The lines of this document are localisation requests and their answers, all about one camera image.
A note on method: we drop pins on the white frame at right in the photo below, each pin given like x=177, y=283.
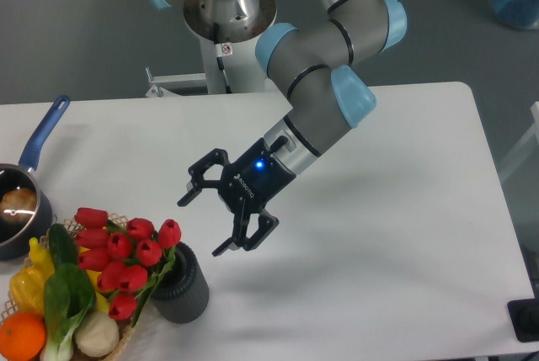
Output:
x=521, y=150

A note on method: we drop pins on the blue handled saucepan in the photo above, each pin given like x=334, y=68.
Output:
x=15, y=237

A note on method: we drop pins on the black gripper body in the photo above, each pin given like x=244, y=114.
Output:
x=256, y=177

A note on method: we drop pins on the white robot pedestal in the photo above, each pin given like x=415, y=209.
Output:
x=228, y=31

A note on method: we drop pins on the green bok choy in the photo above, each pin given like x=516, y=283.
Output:
x=68, y=296

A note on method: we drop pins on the orange fruit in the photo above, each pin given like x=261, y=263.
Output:
x=22, y=336

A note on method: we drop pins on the brown bun in saucepan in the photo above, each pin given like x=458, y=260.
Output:
x=18, y=205

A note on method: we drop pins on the dark grey ribbed vase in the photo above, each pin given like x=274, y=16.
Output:
x=183, y=294

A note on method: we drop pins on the black device at edge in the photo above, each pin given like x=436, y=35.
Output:
x=524, y=319

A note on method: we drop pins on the yellow banana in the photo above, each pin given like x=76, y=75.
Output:
x=41, y=257

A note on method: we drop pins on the green cucumber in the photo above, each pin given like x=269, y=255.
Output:
x=61, y=246

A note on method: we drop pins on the woven wicker basket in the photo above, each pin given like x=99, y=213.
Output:
x=125, y=331

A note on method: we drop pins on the yellow bell pepper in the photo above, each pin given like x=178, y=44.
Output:
x=27, y=289

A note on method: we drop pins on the beige round bun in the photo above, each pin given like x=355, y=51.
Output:
x=98, y=335

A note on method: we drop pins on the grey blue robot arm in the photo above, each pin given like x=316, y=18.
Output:
x=313, y=71

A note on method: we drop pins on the red tulip bouquet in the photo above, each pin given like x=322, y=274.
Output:
x=131, y=260

